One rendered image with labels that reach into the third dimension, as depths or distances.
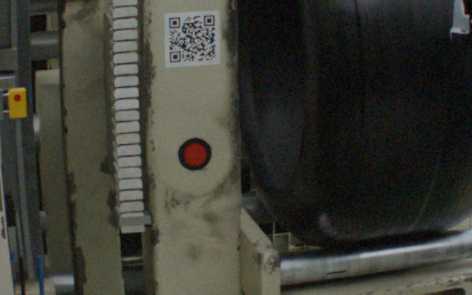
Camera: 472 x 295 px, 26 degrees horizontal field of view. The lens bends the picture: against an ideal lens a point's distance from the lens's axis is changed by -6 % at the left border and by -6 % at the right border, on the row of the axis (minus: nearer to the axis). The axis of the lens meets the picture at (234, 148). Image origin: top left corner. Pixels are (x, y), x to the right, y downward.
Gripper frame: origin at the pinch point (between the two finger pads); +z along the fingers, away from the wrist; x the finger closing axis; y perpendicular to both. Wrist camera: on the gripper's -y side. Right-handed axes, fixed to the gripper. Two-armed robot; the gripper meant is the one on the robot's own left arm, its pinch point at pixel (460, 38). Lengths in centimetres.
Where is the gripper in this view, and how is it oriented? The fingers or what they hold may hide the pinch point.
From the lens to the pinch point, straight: 135.5
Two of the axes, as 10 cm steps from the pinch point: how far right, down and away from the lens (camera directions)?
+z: -2.3, -1.4, 9.6
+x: -9.7, 0.6, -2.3
